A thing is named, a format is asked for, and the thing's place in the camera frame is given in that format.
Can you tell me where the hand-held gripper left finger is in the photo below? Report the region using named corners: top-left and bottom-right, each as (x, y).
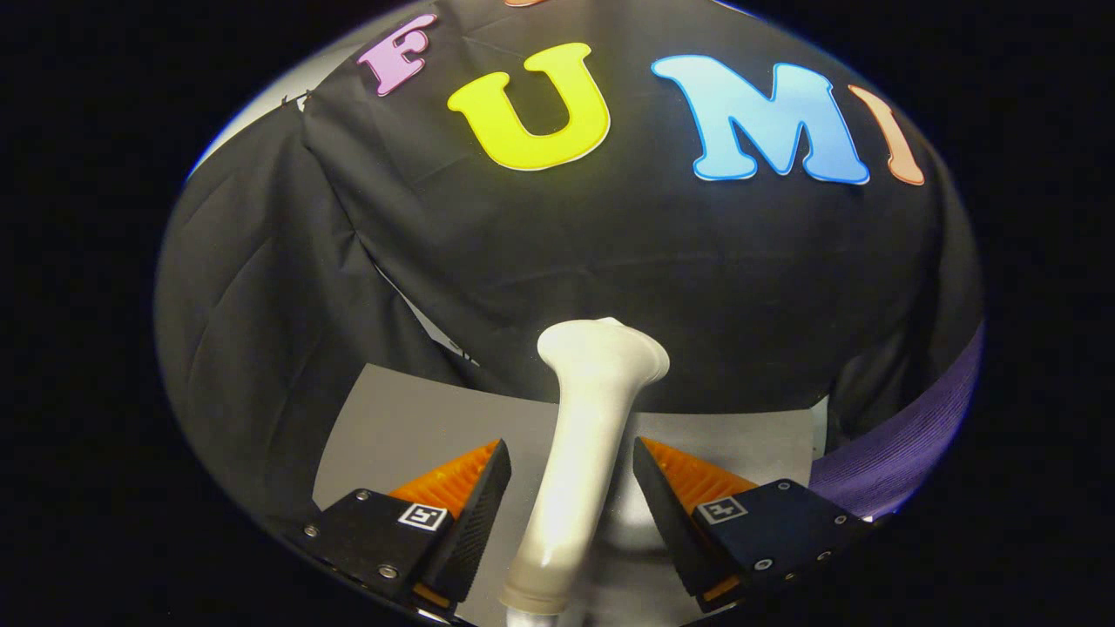
top-left (301, 438), bottom-right (513, 615)

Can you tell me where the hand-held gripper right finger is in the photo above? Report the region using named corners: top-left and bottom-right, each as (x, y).
top-left (633, 437), bottom-right (872, 610)

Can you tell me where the white garment steamer head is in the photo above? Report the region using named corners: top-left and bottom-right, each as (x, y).
top-left (501, 318), bottom-right (672, 615)

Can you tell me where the purple corduroy jacket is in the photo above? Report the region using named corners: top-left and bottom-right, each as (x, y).
top-left (810, 322), bottom-right (985, 521)

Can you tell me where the black backdrop cloth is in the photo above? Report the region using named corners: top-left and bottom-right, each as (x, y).
top-left (301, 0), bottom-right (950, 419)

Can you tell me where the black quilted curtain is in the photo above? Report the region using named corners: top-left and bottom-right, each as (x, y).
top-left (828, 148), bottom-right (987, 436)
top-left (155, 109), bottom-right (463, 523)

